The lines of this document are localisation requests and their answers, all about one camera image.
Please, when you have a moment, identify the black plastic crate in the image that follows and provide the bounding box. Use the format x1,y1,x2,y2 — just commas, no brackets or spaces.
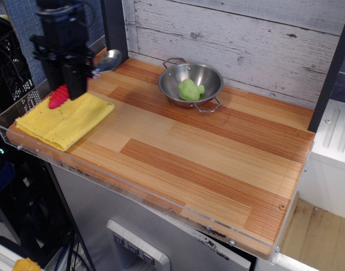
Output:
0,16,34,113

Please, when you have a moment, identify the black vertical post right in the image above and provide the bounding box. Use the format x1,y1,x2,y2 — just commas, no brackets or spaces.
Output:
308,24,345,133

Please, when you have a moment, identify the black vertical post left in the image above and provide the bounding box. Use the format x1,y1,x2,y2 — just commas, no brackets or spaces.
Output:
97,0,129,72

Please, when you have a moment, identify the red handled metal spoon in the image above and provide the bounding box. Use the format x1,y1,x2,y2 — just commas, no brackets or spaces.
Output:
49,49,123,110

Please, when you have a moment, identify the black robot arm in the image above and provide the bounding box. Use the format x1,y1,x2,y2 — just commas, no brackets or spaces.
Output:
30,1,98,100

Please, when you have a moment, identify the stainless toy fridge cabinet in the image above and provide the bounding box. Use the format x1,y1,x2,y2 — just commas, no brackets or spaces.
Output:
52,165,256,270

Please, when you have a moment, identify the black vertical post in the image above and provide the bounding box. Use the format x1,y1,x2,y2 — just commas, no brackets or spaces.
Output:
97,0,129,72
308,24,345,133

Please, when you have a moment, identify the yellow object bottom left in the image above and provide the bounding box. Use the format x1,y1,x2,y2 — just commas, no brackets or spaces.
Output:
12,258,42,271

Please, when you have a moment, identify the clear acrylic table guard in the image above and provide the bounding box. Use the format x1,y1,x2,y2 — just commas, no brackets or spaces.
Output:
0,58,314,260

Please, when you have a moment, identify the green toy vegetable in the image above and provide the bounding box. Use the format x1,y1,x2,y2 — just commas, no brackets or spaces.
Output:
178,78,205,101

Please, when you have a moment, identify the yellow folded towel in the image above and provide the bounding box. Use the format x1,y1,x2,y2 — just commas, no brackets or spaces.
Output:
16,93,115,151

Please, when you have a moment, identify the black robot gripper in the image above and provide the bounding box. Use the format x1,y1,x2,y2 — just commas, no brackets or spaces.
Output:
30,5,99,100

